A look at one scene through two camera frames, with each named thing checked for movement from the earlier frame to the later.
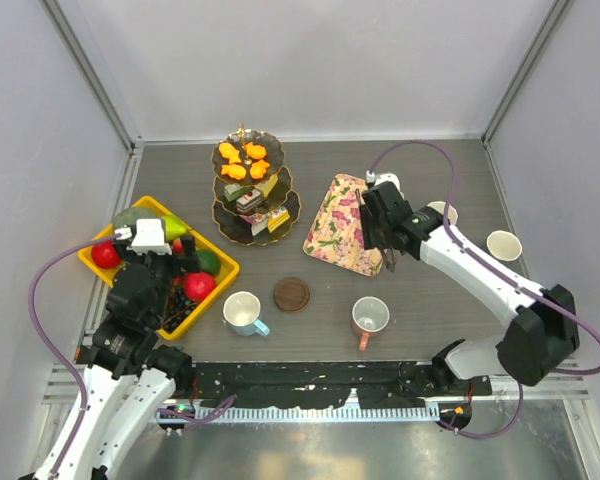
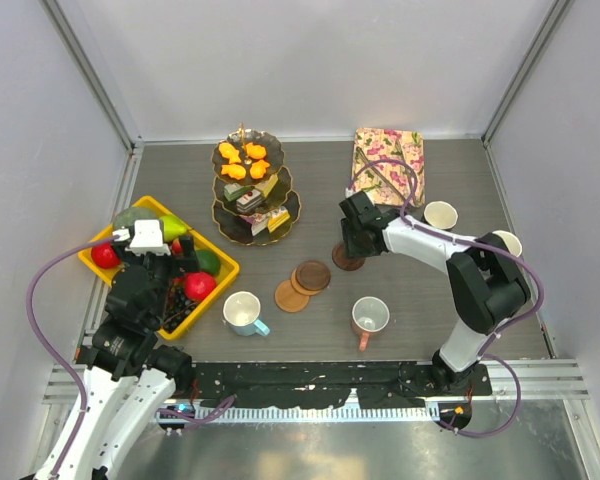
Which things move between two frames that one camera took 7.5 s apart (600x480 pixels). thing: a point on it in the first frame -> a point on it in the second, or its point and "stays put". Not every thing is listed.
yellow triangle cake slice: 279,217 stays put
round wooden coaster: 291,294 -> 342,260
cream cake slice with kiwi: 267,185 stays put
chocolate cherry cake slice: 248,201 stays put
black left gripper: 181,263 stays put
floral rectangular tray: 336,233 -> 388,183
